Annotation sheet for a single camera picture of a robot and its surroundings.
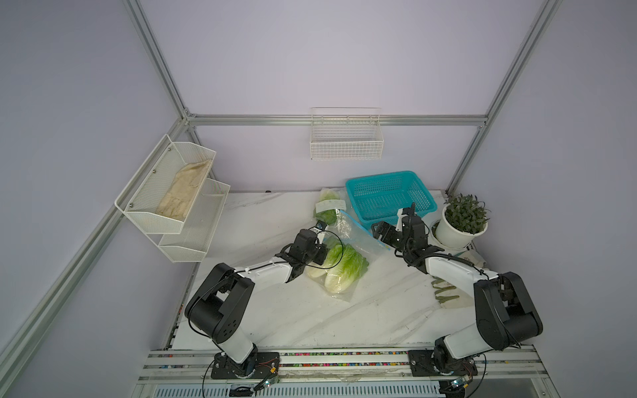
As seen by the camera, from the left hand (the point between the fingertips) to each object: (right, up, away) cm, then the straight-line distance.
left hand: (321, 247), depth 93 cm
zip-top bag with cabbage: (+4, +18, +11) cm, 22 cm away
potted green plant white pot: (+53, +12, -3) cm, 55 cm away
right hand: (+23, +6, 0) cm, 24 cm away
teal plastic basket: (+28, +20, +26) cm, 43 cm away
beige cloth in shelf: (-45, +22, -12) cm, 52 cm away
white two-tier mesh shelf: (-49, +3, -5) cm, 49 cm away
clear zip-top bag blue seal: (+11, 0, -5) cm, 12 cm away
